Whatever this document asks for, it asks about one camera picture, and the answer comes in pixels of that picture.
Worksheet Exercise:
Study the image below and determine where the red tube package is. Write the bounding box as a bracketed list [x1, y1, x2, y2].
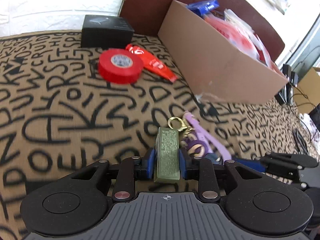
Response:
[126, 44, 177, 83]

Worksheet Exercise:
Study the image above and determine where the gold bar keychain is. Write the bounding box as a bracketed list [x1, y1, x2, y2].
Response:
[154, 116, 188, 184]

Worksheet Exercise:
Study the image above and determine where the black cardboard box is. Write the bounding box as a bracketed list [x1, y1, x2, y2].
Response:
[81, 15, 135, 49]

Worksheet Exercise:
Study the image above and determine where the red tape roll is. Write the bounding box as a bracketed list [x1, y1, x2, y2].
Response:
[98, 49, 144, 85]

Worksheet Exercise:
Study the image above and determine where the dark brown headboard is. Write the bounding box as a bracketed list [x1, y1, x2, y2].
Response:
[120, 0, 285, 60]

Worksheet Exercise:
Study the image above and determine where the blue medicine box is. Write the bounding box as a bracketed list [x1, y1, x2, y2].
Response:
[186, 0, 220, 17]

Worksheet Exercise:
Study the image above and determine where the brown cardboard box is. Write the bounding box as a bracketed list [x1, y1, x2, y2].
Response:
[158, 0, 287, 104]

